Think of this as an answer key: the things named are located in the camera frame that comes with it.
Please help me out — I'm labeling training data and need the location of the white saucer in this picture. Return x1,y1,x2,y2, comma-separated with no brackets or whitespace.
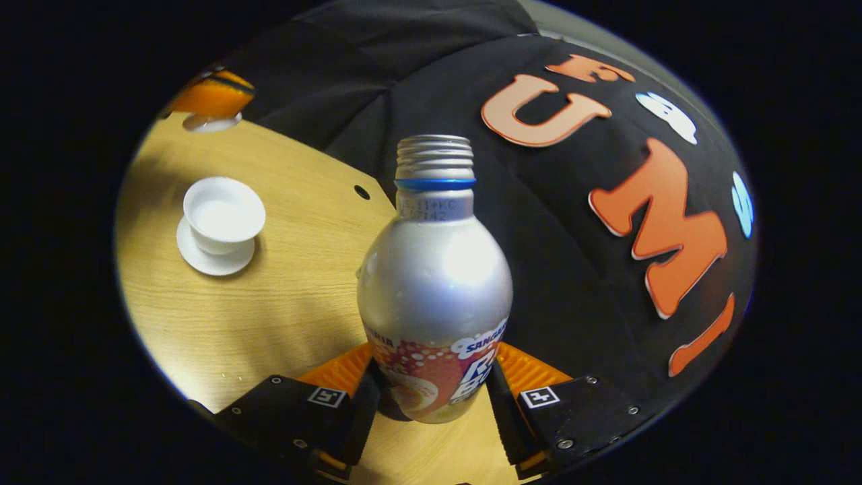
176,216,257,277

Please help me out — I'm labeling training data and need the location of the black backdrop cloth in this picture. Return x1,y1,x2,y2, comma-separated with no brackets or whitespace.
215,0,758,412

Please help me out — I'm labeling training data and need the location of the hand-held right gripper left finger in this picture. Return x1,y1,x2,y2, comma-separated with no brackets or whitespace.
189,342,381,480

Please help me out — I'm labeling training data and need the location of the white teacup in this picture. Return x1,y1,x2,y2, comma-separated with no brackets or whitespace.
183,176,267,256

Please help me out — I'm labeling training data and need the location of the silver water bottle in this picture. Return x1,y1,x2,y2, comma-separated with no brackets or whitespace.
356,133,514,425

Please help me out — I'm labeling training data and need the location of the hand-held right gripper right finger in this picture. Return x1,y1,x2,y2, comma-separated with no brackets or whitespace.
486,342,655,480

